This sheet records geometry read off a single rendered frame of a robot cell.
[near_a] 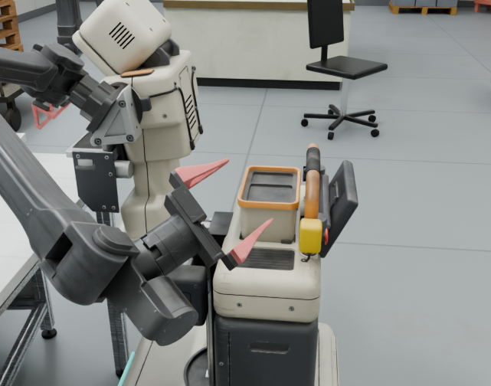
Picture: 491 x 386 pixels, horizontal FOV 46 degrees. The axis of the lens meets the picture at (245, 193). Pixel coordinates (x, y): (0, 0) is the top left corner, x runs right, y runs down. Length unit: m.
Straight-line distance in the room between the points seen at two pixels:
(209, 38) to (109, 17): 4.52
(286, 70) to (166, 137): 4.46
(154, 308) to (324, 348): 1.36
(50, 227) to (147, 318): 0.15
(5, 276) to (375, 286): 1.85
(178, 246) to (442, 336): 1.96
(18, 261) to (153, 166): 0.38
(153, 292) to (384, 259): 2.39
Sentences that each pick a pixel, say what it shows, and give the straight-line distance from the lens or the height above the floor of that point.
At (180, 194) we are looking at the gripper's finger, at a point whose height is 1.24.
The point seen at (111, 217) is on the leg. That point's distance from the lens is 1.93.
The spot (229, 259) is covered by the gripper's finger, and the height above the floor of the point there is 1.16.
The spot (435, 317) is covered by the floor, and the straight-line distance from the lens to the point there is 2.66.
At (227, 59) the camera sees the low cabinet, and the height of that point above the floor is 0.28.
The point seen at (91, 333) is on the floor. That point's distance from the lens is 2.53.
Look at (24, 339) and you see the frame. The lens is 2.28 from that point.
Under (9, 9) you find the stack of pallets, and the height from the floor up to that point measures 0.59.
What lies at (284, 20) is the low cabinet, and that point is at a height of 0.67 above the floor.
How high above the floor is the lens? 1.54
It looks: 25 degrees down
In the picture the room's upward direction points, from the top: straight up
